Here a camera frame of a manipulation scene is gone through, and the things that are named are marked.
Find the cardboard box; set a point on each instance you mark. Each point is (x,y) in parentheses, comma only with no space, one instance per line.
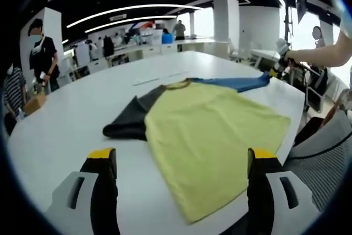
(34,104)

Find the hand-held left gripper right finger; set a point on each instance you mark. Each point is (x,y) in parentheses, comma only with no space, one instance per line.
(261,191)

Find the white desk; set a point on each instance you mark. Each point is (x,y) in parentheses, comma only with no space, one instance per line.
(264,54)

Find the white cabinet row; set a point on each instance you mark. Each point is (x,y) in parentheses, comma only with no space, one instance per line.
(149,50)

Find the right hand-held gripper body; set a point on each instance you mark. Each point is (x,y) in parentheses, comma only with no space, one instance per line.
(281,46)

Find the yellow blue grey garment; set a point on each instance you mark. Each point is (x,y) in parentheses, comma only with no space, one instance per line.
(206,136)

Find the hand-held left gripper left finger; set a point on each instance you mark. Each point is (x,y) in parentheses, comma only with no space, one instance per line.
(101,191)

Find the white table strip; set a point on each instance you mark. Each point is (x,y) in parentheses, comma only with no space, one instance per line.
(159,78)

